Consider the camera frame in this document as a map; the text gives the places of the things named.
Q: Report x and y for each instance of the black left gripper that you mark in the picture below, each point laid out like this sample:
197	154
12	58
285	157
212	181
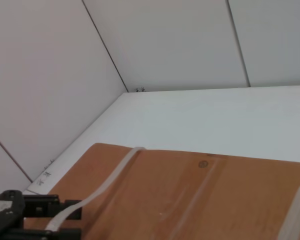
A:
5	221

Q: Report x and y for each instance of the brown cardboard box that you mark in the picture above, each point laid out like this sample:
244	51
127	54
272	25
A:
190	200

